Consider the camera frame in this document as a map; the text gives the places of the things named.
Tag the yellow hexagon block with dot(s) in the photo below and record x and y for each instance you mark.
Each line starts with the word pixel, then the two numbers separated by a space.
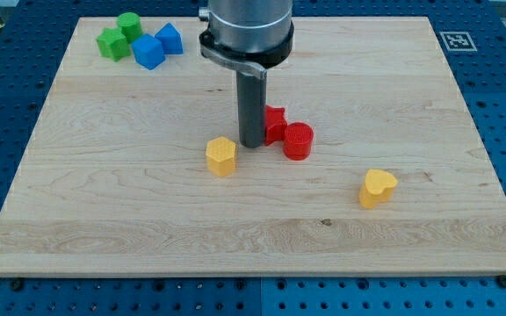
pixel 221 155

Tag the red star block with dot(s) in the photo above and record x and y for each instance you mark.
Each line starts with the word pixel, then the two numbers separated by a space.
pixel 275 124

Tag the red cylinder block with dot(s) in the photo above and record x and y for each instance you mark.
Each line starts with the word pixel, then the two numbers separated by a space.
pixel 298 140

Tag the grey cylindrical pointer rod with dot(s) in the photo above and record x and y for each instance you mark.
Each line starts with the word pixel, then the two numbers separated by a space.
pixel 251 100

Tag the yellow heart block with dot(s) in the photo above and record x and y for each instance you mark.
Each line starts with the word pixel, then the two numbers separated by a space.
pixel 378 187

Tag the wooden board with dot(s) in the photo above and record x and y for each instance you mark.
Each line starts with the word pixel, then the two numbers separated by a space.
pixel 114 182

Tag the blue pentagon block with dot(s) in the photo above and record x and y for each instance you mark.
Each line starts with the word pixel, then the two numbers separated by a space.
pixel 171 39

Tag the blue cube block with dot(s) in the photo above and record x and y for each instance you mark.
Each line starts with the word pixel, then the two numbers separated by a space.
pixel 148 51

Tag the green cylinder block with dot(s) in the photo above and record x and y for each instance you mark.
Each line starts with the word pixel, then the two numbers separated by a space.
pixel 130 25

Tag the green star block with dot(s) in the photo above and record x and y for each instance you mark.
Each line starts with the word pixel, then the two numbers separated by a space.
pixel 112 43

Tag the white fiducial marker tag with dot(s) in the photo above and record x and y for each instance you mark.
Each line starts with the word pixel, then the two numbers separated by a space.
pixel 458 41

